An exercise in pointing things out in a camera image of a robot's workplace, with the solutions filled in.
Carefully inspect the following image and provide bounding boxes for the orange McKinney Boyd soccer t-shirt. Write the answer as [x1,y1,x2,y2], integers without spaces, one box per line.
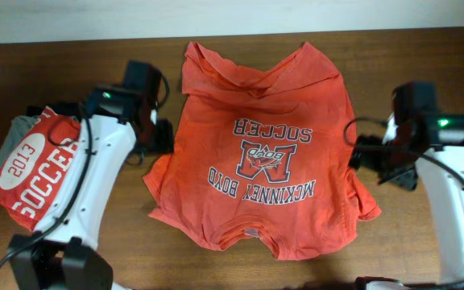
[143,42,381,260]

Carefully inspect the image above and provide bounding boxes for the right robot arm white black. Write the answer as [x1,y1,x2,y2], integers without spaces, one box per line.
[344,81,464,289]

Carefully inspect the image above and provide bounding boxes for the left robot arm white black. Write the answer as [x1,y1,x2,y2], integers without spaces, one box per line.
[0,60,174,290]

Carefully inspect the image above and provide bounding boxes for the folded navy blue shirt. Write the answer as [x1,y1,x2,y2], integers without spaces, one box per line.
[26,101,82,121]

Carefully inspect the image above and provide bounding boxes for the folded grey shirt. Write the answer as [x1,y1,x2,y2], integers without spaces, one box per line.
[0,115,38,167]

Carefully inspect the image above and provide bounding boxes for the folded red 2013 soccer shirt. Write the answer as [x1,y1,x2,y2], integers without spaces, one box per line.
[0,107,81,230]

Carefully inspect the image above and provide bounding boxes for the right black camera cable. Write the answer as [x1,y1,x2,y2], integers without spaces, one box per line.
[342,116,464,290]

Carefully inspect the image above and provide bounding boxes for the black camera cable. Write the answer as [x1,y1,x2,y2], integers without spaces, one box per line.
[342,116,464,290]
[0,72,172,290]

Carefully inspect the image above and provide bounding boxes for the left black camera cable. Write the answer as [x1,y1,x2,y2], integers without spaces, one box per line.
[0,72,172,290]

